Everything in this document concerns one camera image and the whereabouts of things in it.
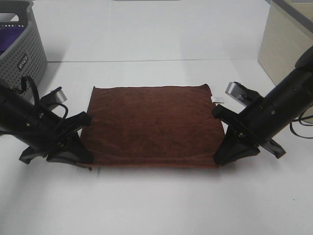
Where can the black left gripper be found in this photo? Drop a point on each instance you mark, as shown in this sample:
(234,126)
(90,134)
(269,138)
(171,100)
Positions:
(56,138)

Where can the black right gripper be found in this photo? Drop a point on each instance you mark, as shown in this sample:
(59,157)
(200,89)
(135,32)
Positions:
(253,127)

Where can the brown towel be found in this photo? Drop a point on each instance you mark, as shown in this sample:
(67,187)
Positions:
(170,126)

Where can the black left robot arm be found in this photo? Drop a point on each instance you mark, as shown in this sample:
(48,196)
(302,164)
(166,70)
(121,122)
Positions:
(11,113)

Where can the grey perforated laundry basket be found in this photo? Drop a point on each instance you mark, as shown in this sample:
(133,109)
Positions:
(26,55)

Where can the purple cloth in basket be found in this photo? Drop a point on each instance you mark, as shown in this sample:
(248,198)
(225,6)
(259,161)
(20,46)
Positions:
(8,36)

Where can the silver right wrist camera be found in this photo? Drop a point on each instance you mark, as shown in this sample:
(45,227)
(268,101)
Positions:
(241,93)

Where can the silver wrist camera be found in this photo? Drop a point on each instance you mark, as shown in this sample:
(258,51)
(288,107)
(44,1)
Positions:
(51,99)
(241,93)

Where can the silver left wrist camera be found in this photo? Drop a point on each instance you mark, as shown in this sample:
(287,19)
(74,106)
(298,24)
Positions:
(51,99)

